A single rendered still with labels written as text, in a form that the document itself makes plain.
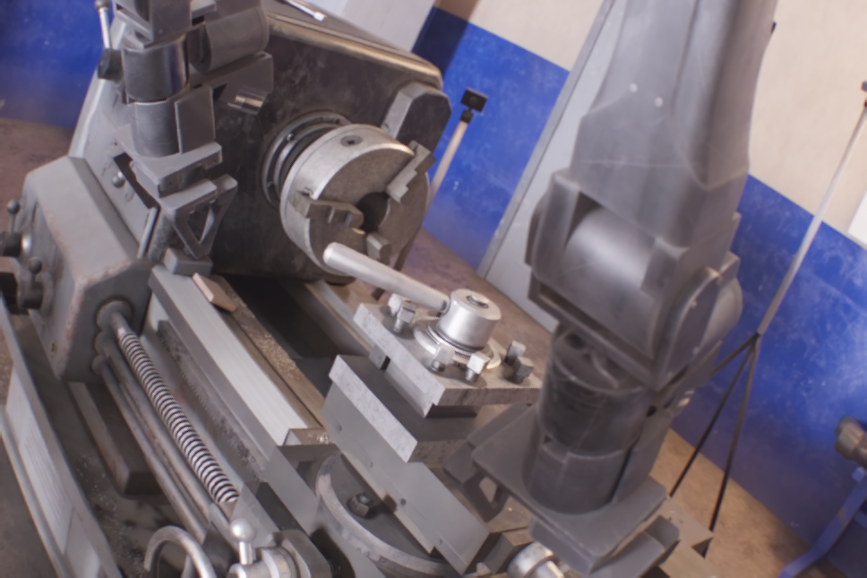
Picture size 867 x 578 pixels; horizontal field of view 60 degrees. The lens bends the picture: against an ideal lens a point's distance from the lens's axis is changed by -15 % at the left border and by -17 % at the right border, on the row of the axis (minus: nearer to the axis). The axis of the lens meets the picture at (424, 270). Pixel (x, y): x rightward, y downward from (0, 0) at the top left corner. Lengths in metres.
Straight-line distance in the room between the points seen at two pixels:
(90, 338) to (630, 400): 1.37
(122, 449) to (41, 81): 3.45
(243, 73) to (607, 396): 0.46
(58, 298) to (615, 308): 1.44
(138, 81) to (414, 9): 4.61
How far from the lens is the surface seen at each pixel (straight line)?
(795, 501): 4.28
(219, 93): 0.75
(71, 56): 4.94
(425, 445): 0.94
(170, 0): 0.66
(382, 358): 1.03
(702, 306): 0.37
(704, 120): 0.31
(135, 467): 1.70
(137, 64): 0.69
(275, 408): 1.32
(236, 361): 1.41
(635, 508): 0.49
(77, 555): 1.97
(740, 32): 0.31
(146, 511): 1.71
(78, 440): 1.82
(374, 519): 0.98
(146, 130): 0.72
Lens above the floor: 1.50
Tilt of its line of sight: 18 degrees down
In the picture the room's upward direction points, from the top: 25 degrees clockwise
